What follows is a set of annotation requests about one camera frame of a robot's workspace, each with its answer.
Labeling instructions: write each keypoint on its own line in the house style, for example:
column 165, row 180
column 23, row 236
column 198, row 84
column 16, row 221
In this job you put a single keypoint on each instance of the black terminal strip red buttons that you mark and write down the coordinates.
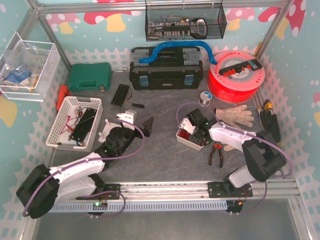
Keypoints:
column 252, row 64

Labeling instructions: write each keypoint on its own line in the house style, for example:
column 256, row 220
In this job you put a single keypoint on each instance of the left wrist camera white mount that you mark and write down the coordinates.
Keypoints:
column 128, row 116

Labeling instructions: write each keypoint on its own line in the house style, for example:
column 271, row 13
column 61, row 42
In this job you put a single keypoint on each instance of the clear acrylic wall box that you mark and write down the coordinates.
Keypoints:
column 41, row 57

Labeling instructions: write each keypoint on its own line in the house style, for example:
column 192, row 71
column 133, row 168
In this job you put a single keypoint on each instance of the small black screwdriver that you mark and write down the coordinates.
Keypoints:
column 137, row 105

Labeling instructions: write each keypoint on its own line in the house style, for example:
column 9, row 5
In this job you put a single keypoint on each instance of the black device in basket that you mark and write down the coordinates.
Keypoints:
column 84, row 125

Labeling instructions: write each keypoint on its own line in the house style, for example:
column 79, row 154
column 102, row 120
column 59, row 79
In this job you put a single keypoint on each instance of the black rubber glove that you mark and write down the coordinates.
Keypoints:
column 270, row 123

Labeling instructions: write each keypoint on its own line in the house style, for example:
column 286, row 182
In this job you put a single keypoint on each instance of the white peg base plate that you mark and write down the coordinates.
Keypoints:
column 106, row 130

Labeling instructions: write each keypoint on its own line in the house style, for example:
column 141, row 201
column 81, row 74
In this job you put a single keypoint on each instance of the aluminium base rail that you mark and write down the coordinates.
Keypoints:
column 204, row 189

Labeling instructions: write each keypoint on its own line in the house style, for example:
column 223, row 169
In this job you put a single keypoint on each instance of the black plastic toolbox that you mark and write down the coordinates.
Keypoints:
column 174, row 68

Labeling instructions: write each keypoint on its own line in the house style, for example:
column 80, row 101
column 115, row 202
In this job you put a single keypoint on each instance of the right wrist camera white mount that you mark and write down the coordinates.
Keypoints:
column 187, row 126

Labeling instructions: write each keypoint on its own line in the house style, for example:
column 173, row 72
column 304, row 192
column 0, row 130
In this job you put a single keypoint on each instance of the black aluminium extrusion bar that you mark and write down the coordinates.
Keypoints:
column 120, row 95

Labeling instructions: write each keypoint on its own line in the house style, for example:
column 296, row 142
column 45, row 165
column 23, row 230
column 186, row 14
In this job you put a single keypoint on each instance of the white knit glove lower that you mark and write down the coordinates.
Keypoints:
column 228, row 148

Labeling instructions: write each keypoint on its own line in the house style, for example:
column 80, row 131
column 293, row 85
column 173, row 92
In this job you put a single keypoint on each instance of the orange tool handle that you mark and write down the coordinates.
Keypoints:
column 62, row 93

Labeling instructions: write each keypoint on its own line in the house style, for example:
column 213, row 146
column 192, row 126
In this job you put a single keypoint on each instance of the grey slotted cable duct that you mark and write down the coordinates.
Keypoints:
column 139, row 206

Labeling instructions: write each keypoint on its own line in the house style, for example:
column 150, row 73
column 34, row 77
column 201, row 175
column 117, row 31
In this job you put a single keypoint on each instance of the white knit glove upper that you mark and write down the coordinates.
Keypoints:
column 236, row 116

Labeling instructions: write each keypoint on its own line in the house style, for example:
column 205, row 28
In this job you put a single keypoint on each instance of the brown kapton tape roll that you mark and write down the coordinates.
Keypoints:
column 129, row 95

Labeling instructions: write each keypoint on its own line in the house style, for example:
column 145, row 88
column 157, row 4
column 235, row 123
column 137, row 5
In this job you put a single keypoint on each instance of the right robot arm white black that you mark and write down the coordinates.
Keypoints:
column 262, row 156

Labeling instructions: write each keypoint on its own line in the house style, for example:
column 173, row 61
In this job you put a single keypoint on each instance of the black wire mesh basket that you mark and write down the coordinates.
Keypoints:
column 180, row 20

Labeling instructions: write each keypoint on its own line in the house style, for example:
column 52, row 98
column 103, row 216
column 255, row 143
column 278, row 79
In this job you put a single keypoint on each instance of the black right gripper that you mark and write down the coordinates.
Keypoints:
column 196, row 137

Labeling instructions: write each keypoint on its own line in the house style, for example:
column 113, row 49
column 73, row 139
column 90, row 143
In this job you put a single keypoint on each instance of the white knit glove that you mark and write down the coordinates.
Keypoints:
column 228, row 148
column 236, row 116

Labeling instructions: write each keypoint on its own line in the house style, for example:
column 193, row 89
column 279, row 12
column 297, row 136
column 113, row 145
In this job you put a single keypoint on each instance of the blue white glove in box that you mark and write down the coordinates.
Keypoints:
column 19, row 76

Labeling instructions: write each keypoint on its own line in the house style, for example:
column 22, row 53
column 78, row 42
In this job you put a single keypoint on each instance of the solder wire spool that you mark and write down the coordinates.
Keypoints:
column 205, row 98

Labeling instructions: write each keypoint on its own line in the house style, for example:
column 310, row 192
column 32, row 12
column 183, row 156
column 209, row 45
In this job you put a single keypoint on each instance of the red filament spool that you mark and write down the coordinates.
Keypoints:
column 236, row 88

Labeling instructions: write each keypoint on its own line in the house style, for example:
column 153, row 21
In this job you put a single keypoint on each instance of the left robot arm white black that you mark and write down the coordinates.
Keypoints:
column 46, row 187

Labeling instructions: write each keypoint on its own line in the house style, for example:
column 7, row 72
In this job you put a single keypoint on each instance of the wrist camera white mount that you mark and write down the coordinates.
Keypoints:
column 187, row 126
column 128, row 116

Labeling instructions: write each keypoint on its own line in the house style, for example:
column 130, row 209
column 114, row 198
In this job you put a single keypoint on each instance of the white tray of springs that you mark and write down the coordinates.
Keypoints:
column 185, row 138

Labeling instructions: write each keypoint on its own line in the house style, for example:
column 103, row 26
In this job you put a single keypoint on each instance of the green plastic tool case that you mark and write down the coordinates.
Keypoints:
column 91, row 76

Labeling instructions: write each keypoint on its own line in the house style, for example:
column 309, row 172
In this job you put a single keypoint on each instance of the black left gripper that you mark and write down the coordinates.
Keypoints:
column 139, row 128

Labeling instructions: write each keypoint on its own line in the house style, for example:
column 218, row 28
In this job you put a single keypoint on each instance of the white perforated plastic basket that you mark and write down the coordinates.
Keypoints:
column 69, row 114

